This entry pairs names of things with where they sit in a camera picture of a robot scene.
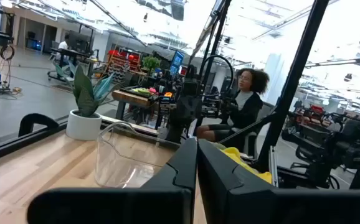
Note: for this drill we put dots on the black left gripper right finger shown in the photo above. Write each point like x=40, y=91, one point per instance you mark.
x=245, y=202

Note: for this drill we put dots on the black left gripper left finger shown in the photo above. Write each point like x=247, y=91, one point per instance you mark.
x=155, y=205

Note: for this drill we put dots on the yellow microfiber towel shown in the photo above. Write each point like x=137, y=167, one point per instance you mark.
x=234, y=154

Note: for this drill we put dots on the clear plastic bin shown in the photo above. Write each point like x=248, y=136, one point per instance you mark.
x=121, y=161

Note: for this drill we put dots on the silver aluminium extrusion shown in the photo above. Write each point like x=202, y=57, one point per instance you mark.
x=273, y=165

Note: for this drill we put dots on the seated person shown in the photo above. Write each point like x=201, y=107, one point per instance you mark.
x=245, y=109

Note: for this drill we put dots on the grey office chair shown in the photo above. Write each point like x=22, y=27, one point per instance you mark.
x=268, y=109

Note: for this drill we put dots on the snake plant in white pot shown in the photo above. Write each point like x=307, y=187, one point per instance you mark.
x=83, y=126

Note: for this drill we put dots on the black background robot station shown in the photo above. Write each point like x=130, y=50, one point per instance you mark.
x=339, y=146

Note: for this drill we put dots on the wooden workbench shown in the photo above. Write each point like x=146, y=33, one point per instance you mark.
x=130, y=98

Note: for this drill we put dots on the green bushy plant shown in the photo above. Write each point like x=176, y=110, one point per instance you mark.
x=151, y=63

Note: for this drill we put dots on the blue lit monitor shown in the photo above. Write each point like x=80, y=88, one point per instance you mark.
x=177, y=60

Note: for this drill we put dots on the red parts shelf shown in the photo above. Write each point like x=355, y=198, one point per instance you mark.
x=124, y=59

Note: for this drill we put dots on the person at desk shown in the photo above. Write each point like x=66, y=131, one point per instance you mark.
x=63, y=46

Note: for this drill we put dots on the black frame post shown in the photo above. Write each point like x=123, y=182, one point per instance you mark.
x=295, y=71
x=213, y=46

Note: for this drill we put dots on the black curved bracket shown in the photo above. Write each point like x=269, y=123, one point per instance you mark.
x=36, y=119

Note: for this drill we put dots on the black table edge rail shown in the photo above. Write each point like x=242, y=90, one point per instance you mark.
x=12, y=145

